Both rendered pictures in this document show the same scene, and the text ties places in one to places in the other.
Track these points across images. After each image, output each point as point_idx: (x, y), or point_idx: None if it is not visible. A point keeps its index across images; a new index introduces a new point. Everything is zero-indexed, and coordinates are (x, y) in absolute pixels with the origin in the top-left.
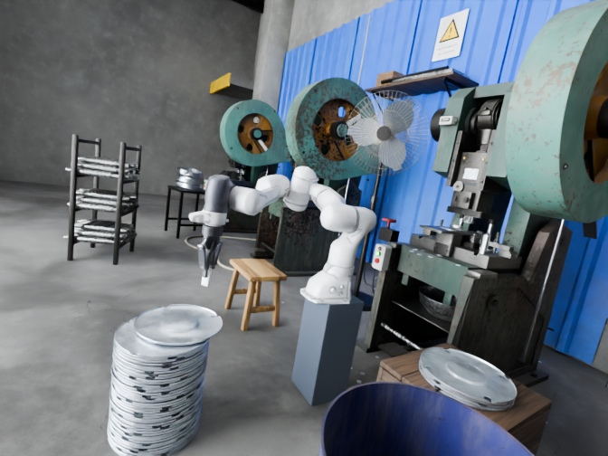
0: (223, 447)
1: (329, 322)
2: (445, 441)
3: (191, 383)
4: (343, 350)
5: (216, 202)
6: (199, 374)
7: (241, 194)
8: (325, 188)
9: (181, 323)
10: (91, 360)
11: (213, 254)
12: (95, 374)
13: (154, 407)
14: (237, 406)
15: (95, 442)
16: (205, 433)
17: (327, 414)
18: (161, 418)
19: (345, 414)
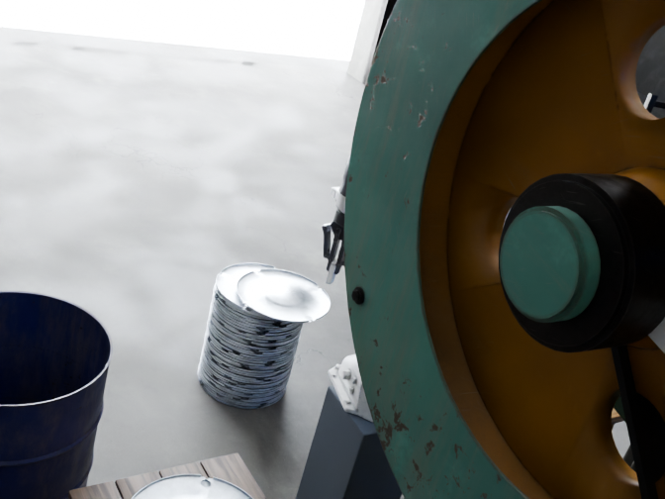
0: (213, 426)
1: (324, 414)
2: (68, 430)
3: (227, 337)
4: (329, 484)
5: (342, 179)
6: (237, 338)
7: None
8: None
9: (279, 294)
10: (334, 331)
11: (341, 249)
12: (312, 336)
13: (207, 330)
14: (277, 441)
15: None
16: (232, 413)
17: (74, 307)
18: (206, 345)
19: (97, 345)
